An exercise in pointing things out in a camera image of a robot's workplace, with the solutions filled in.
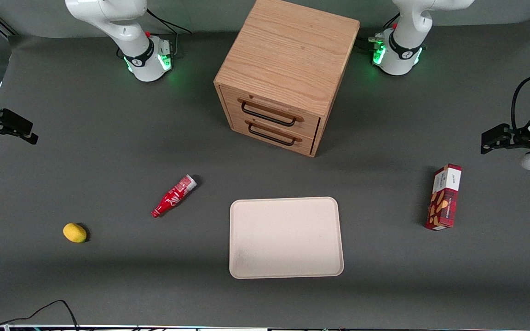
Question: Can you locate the wooden drawer cabinet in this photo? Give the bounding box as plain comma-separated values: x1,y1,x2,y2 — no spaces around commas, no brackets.
213,0,361,158

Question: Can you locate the black left base cable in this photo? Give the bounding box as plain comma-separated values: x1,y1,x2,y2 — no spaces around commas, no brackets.
356,14,401,55

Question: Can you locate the black right base cable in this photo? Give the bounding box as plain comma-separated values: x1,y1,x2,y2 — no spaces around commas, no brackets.
145,8,192,59

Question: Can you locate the black base cable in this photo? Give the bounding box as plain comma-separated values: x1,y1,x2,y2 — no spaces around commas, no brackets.
356,14,401,55
145,8,192,59

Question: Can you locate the yellow lemon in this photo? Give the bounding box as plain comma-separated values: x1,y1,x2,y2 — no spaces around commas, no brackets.
63,223,87,243

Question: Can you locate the beige rectangular tray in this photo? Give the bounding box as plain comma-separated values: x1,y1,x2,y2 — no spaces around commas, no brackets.
229,197,344,280

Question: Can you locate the black metal drawer handle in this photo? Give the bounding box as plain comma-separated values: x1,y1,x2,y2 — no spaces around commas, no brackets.
241,101,299,127
248,121,297,147

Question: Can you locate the red cola bottle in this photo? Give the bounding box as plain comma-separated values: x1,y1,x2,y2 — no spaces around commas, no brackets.
151,174,198,218

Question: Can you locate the red cookie box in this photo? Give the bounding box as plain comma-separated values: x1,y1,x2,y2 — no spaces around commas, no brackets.
425,164,462,231

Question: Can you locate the black table cable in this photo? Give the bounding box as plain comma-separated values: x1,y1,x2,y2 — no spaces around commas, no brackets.
0,300,80,331

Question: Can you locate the wooden drawer front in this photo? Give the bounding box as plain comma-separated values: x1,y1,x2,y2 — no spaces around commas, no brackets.
219,85,322,138
228,113,317,155

